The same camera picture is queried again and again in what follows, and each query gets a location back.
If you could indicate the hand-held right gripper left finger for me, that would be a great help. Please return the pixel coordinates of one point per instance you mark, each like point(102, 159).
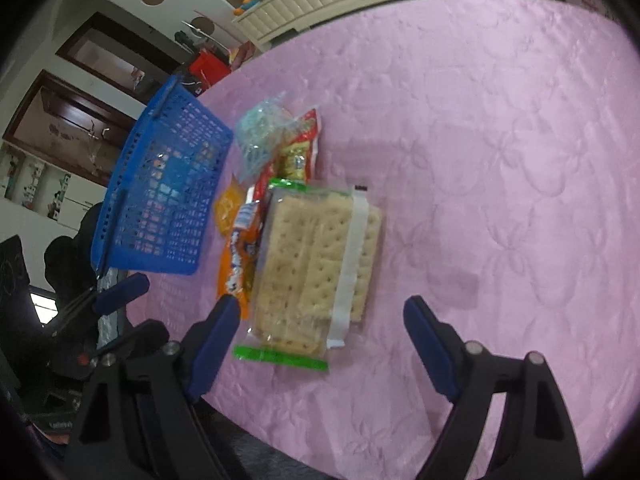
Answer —
point(214, 347)

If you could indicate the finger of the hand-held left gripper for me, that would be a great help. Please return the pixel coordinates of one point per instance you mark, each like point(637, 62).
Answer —
point(122, 290)
point(142, 334)

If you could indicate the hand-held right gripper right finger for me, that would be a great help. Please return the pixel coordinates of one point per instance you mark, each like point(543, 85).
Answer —
point(431, 352)

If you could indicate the orange sausage packet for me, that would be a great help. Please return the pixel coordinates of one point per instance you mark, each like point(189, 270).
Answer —
point(235, 270)

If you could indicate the blue plastic mesh basket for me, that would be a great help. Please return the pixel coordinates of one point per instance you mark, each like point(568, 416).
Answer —
point(160, 185)

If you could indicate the clear cracker packet green ends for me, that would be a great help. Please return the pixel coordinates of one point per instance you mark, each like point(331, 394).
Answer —
point(310, 260)

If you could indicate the small orange snack packet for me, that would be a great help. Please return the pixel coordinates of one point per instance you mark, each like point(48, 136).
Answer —
point(227, 207)

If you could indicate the red snack pouch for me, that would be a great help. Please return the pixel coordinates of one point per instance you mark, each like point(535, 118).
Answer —
point(295, 155)

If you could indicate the clear bluish candy packet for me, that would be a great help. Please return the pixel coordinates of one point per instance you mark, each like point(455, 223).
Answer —
point(257, 127)

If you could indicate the brown wooden door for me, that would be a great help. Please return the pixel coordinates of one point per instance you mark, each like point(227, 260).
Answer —
point(115, 55)
point(65, 120)

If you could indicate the red paper bag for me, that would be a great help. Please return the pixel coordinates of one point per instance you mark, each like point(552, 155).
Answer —
point(207, 67)

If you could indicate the wall poster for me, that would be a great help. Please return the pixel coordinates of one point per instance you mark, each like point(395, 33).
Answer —
point(32, 182)

